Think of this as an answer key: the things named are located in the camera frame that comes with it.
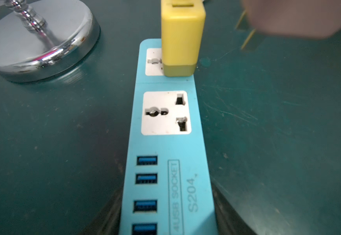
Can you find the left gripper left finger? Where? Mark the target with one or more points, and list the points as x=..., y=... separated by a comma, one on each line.
x=107, y=221

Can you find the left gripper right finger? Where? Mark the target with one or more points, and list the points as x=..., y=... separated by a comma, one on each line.
x=228, y=220

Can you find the light blue power strip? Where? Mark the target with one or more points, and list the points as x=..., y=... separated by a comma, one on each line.
x=167, y=186

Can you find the yellow USB charger plug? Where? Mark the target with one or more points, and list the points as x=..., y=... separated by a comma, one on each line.
x=182, y=25

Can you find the pink USB charger plug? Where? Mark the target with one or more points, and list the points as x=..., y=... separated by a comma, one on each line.
x=302, y=19

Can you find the chrome glass holder stand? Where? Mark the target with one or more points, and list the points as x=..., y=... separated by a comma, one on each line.
x=45, y=38

